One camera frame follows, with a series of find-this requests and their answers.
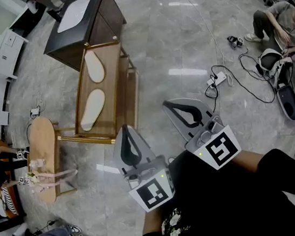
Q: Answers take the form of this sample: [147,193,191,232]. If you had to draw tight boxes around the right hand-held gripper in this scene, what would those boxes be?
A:
[161,90,245,178]

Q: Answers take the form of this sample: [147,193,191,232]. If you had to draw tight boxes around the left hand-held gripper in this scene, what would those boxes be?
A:
[110,119,179,217]

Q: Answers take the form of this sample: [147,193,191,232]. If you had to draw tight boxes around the white tan-edged slipper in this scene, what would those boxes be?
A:
[75,87,111,133]

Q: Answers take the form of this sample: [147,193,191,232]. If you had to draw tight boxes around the white shoe insole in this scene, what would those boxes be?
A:
[83,48,106,85]

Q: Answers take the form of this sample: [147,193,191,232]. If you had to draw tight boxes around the person's left forearm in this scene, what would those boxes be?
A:
[139,207,167,236]

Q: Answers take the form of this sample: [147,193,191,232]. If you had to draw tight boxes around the person's right forearm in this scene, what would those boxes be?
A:
[230,147,267,176]

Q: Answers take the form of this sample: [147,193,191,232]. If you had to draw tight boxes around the white power strip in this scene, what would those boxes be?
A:
[205,71,227,88]

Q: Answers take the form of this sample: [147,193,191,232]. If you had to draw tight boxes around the wooden shoe rack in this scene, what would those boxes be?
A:
[44,36,149,152]

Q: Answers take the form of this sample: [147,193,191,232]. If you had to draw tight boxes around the person's black floral shirt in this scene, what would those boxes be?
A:
[126,134,295,236]

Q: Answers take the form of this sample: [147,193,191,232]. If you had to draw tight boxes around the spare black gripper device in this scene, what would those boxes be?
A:
[227,34,245,50]

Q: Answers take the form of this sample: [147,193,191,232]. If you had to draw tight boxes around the oval wooden coffee table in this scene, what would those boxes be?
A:
[21,112,79,206]

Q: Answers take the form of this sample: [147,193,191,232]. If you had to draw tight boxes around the bouquet with pink ribbons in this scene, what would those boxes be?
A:
[24,153,81,194]

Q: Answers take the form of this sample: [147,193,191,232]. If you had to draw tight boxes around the dark wooden vanity cabinet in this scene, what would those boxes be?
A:
[36,0,133,77]

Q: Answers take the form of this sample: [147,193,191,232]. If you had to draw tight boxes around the white sink basin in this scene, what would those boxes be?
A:
[52,0,97,34]

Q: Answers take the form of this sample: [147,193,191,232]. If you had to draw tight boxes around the white cabinet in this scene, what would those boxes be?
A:
[0,24,35,83]

